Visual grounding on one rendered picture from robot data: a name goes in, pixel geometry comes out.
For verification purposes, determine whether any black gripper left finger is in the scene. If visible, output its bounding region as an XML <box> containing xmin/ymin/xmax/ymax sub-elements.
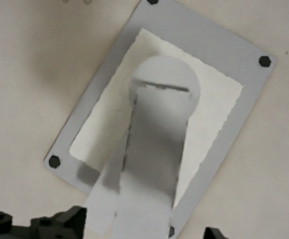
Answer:
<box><xmin>0</xmin><ymin>205</ymin><xmax>87</xmax><ymax>239</ymax></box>

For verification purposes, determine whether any grey mounting plate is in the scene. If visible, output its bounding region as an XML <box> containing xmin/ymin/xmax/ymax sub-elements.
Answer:
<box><xmin>43</xmin><ymin>0</ymin><xmax>276</xmax><ymax>239</ymax></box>

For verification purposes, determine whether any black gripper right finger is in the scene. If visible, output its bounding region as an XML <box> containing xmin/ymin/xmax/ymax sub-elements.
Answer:
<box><xmin>203</xmin><ymin>227</ymin><xmax>229</xmax><ymax>239</ymax></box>

